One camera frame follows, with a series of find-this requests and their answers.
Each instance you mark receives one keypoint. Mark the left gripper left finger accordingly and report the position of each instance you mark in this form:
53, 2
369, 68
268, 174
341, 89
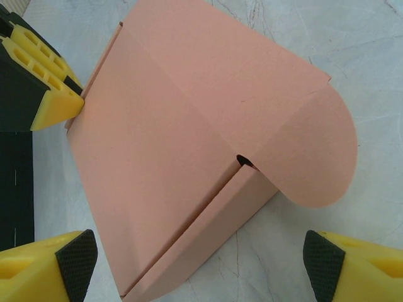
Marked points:
31, 273

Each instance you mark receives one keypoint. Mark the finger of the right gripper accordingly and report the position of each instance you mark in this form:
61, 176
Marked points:
37, 47
25, 100

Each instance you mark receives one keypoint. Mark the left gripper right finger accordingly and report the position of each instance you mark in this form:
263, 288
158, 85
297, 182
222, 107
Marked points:
362, 273

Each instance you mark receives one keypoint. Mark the salmon paper box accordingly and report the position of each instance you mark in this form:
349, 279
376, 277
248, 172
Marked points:
189, 126

